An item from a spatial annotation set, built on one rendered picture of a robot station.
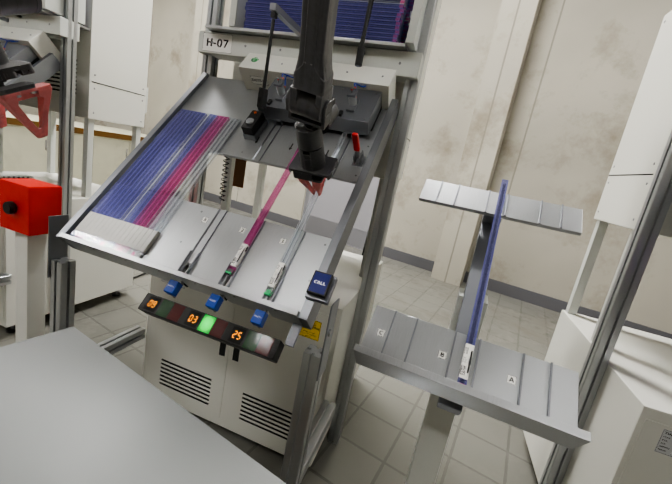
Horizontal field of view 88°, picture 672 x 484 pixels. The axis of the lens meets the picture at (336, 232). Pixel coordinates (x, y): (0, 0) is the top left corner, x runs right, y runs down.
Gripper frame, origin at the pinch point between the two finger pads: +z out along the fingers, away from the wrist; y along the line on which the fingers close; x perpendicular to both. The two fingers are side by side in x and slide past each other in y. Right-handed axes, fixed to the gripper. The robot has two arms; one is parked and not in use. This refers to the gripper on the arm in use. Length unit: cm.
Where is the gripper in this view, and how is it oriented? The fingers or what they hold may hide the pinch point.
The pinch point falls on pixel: (317, 191)
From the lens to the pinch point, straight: 89.1
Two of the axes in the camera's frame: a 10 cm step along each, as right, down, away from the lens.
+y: -9.4, -2.3, 2.5
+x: -3.4, 7.4, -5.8
